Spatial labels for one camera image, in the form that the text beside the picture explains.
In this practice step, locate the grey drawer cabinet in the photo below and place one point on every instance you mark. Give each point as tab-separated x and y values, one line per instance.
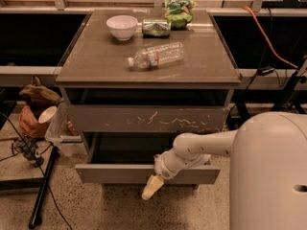
130	99

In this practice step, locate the black table leg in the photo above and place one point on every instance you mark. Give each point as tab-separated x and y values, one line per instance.
35	219

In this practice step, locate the green chip bag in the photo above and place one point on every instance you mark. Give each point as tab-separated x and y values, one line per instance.
179	13

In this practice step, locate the green soda can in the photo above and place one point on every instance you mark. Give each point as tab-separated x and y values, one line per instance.
156	28

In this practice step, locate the grey top drawer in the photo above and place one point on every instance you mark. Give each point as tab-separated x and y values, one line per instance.
141	118

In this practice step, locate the grey drawer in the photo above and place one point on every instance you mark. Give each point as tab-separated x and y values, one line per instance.
122	158
141	118

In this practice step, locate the white bowl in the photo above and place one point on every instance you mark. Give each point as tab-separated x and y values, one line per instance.
122	27

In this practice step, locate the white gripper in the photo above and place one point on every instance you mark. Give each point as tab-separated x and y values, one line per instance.
162	169

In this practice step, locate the white cup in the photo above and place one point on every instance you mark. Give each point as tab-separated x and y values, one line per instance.
47	115

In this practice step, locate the small grey device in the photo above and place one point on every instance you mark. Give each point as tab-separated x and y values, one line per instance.
28	148

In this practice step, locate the orange cloth bag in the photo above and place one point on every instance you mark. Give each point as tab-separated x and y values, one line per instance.
29	125

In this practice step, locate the clear plastic bin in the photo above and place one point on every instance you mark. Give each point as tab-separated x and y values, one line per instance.
62	135

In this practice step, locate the black power adapter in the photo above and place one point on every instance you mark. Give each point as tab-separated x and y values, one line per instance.
263	71

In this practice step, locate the clear plastic water bottle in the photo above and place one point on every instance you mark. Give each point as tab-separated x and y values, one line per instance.
156	56

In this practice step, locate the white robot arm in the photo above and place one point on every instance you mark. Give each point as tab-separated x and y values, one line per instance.
267	173

